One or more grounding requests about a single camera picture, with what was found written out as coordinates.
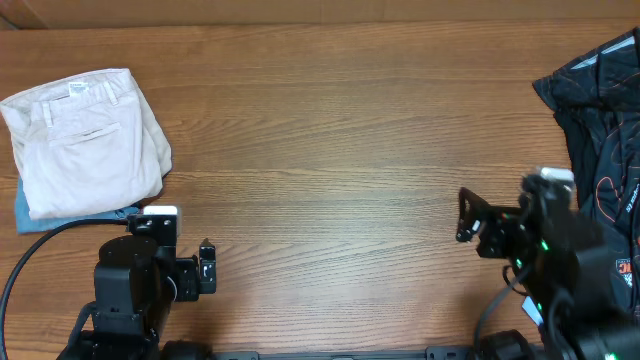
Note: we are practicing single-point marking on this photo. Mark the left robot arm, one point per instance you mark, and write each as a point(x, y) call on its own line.
point(136, 282)

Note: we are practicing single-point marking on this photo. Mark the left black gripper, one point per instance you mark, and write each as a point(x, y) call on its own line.
point(191, 284)

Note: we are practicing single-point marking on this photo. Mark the folded blue denim jeans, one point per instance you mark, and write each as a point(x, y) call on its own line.
point(25, 225)

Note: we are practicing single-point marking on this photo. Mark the light blue garment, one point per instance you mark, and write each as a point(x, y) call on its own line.
point(533, 311)

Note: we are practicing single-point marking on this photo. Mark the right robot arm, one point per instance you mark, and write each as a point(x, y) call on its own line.
point(561, 259)

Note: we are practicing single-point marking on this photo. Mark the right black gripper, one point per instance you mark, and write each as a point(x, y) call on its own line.
point(499, 220)

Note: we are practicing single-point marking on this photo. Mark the beige cotton shorts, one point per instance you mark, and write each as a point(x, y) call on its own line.
point(86, 144)

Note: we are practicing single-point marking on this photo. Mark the black printed jersey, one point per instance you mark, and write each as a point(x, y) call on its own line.
point(595, 101)

